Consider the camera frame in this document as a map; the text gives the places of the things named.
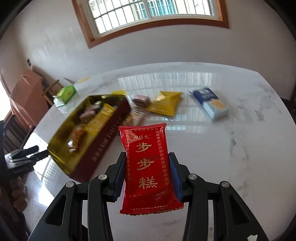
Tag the dark wooden shelf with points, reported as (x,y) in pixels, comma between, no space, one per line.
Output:
(15,135)

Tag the yellow round table sticker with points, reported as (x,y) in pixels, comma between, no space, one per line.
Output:
(119,92)

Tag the blue white cracker packet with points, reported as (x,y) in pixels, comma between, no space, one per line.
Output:
(211,103)

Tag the gold tin box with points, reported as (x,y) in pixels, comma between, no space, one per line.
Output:
(78,152)

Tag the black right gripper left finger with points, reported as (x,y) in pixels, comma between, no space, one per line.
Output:
(79,211)

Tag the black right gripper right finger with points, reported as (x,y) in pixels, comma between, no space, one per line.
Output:
(233,220)

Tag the clear fried-snack packet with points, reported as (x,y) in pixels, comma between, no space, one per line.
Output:
(135,117)

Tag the person's hand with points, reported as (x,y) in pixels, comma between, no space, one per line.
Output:
(19,196)

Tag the wooden framed window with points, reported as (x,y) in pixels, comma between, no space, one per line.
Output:
(101,21)

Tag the gold foil snack packet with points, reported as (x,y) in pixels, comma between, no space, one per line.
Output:
(99,121)

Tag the green tissue pack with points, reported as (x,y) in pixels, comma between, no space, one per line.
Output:
(64,95)

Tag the pink wrapped snack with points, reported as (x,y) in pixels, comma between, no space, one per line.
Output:
(141,101)

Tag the red snack packet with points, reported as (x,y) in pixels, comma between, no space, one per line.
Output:
(148,187)

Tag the wooden chair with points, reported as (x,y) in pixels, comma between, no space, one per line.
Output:
(51,91)

